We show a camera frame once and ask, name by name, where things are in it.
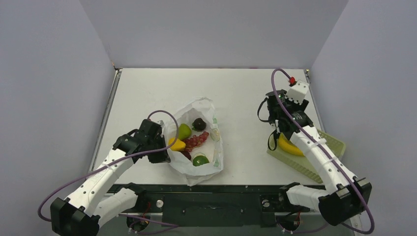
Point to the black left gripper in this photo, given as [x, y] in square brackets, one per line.
[163, 157]

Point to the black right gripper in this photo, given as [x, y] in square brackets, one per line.
[278, 131]

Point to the white plastic bag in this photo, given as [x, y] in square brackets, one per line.
[196, 151]

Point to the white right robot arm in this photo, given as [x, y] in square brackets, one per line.
[345, 195]

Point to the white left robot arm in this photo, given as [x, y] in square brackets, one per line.
[84, 211]

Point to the yellow fake fruit in bag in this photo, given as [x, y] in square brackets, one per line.
[177, 145]

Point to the yellow fake banana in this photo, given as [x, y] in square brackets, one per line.
[288, 147]

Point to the red fake fruit in bag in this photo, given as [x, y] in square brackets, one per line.
[196, 141]

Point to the dark purple fake fruit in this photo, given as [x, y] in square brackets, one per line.
[199, 125]

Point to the green halved fake fruit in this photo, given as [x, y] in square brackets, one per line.
[200, 160]

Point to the yellow-green perforated plastic basket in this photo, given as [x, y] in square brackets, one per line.
[301, 163]

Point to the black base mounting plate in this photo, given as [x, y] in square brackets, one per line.
[213, 205]

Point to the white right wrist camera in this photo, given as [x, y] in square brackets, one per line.
[297, 91]

